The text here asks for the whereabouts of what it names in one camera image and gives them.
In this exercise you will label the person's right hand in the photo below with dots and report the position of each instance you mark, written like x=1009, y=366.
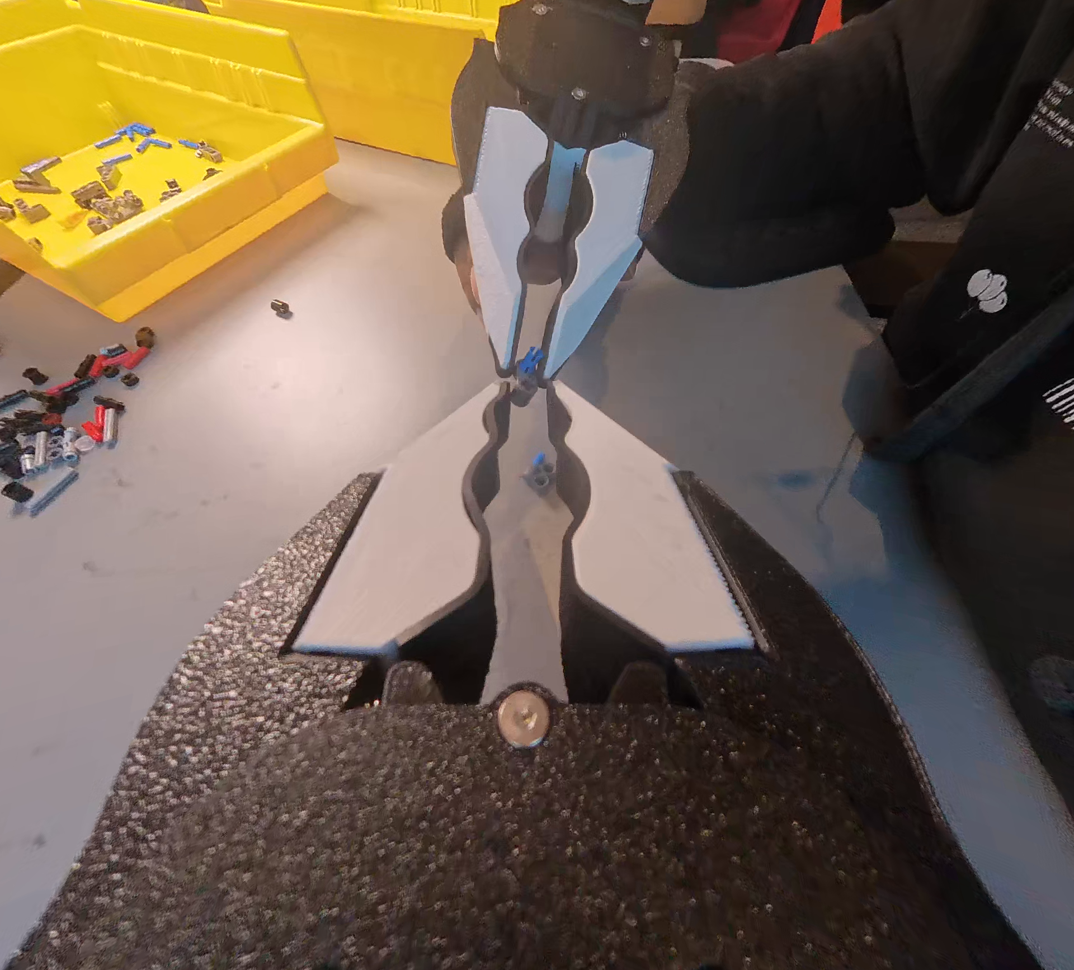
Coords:
x=457, y=248

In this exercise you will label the grey desk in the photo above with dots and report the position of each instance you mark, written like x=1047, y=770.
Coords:
x=252, y=483

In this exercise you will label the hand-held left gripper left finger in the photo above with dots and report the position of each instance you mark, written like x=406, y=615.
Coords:
x=403, y=559

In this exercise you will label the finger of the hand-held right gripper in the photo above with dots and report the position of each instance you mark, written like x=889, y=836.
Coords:
x=499, y=231
x=608, y=231

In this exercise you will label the pile of small toy pieces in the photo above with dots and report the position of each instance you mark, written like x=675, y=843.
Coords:
x=59, y=416

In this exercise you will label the dark grey pin connector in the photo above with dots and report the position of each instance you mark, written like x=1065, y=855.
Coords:
x=542, y=477

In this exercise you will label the yellow divided parts bin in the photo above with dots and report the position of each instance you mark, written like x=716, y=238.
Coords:
x=235, y=181

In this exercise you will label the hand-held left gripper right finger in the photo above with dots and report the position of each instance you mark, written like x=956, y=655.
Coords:
x=650, y=559

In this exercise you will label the yellow storage bin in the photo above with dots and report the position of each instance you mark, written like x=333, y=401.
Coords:
x=369, y=64

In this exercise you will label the long blue pin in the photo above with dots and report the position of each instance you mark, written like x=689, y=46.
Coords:
x=530, y=360

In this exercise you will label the assorted small building pieces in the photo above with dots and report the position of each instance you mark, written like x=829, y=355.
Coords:
x=109, y=190

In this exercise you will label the person's right forearm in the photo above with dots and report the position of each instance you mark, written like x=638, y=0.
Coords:
x=797, y=148

